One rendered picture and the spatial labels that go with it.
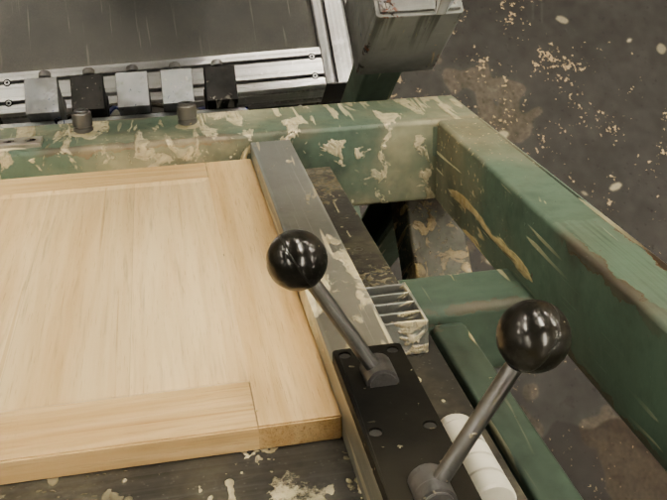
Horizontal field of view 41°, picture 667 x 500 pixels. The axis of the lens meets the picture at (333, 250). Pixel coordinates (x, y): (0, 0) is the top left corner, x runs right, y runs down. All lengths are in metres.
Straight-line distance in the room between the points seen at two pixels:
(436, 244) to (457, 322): 0.37
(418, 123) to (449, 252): 0.19
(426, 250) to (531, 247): 0.35
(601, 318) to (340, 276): 0.22
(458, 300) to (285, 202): 0.20
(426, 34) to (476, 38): 1.06
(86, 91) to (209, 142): 0.26
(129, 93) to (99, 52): 0.67
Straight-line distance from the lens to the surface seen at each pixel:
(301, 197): 0.92
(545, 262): 0.86
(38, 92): 1.31
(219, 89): 1.30
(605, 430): 2.13
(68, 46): 1.97
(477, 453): 0.56
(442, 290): 0.89
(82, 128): 1.16
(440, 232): 1.23
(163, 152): 1.11
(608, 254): 0.79
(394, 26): 1.21
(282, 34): 1.98
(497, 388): 0.47
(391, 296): 0.74
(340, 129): 1.13
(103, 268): 0.86
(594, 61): 2.39
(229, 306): 0.76
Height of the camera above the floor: 1.93
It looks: 73 degrees down
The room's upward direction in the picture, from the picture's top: 27 degrees clockwise
